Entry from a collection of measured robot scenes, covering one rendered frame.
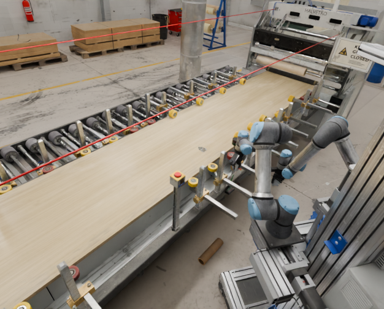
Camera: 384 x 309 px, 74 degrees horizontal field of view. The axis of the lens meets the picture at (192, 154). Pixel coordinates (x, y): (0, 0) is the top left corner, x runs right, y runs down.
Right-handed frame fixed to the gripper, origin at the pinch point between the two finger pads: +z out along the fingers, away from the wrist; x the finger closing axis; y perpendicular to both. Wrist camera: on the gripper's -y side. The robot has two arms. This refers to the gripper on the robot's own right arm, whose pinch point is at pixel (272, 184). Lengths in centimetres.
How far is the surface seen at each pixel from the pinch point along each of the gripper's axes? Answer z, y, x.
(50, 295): 15, -55, -162
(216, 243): 75, -23, -31
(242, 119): -7, -70, 62
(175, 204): -15, -33, -82
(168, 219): 21, -48, -73
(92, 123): -1, -180, -54
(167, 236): 13, -34, -89
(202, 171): -28, -33, -56
